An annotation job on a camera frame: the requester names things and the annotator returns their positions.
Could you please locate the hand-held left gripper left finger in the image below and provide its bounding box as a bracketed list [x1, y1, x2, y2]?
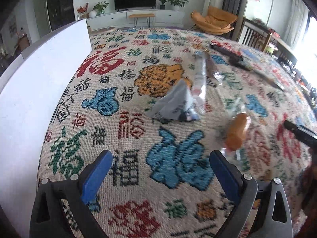
[30, 150, 113, 238]

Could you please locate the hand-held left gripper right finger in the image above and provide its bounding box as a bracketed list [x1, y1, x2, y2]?
[209, 150, 294, 238]

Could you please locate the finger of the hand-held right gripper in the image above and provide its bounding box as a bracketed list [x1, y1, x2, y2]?
[283, 120, 317, 149]

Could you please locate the clear-wrapped orange sausage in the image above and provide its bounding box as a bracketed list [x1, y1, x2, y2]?
[218, 97, 252, 159]

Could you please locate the grey triangular snack packet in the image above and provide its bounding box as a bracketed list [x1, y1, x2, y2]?
[152, 79, 199, 122]

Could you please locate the clear long snack packet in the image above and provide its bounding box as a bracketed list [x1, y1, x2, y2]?
[193, 52, 211, 109]

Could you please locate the brown stick snack packet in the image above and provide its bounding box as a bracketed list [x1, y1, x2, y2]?
[205, 52, 223, 87]

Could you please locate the person's right forearm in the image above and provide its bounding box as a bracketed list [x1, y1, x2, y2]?
[301, 164, 317, 219]

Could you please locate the printed woven blanket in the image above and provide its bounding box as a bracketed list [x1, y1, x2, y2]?
[37, 26, 317, 238]

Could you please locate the wooden dining table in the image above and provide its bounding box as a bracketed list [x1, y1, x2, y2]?
[270, 33, 298, 65]

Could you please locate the small black snack packet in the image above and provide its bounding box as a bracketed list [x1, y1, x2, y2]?
[229, 55, 244, 66]

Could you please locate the dark wooden chair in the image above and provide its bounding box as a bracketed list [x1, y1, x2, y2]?
[239, 17, 271, 52]

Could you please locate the white sheer curtain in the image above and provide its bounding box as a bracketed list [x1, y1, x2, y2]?
[284, 0, 310, 50]

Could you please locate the black red-print snack packet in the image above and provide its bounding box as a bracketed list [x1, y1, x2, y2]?
[210, 42, 244, 57]

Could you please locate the orange lounge chair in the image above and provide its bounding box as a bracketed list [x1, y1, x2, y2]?
[191, 5, 238, 36]

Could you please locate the wooden stool with metal legs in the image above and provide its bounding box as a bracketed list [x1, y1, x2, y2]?
[129, 13, 156, 28]

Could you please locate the red flower arrangement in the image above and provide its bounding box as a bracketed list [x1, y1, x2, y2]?
[77, 3, 89, 19]

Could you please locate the green potted plant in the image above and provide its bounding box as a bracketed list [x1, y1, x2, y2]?
[93, 1, 109, 15]

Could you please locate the white television cabinet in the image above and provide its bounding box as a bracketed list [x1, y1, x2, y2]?
[87, 9, 185, 30]

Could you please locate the dark tall cabinet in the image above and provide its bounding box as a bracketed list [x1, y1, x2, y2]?
[46, 0, 75, 31]

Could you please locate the large leafy potted plant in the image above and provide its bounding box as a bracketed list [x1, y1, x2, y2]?
[167, 0, 189, 11]

